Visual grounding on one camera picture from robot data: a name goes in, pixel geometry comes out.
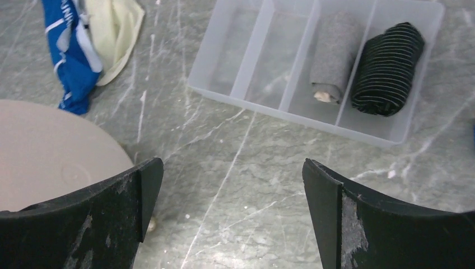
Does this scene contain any black striped rolled underwear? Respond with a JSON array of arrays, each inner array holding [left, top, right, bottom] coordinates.
[[350, 22, 425, 117]]

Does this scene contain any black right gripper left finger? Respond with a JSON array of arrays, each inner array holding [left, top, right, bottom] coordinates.
[[1, 157, 164, 268]]

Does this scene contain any clear plastic divided tray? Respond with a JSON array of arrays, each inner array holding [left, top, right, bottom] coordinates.
[[188, 1, 445, 147]]

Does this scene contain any grey rolled underwear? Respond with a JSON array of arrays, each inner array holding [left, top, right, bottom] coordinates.
[[309, 11, 365, 104]]

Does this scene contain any cream yellow underwear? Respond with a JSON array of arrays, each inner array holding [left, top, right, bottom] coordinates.
[[84, 0, 145, 86]]

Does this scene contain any cream cylindrical container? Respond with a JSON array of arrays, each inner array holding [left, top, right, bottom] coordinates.
[[1, 99, 133, 211]]

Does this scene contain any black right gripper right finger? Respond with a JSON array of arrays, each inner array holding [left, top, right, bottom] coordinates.
[[302, 159, 474, 268]]

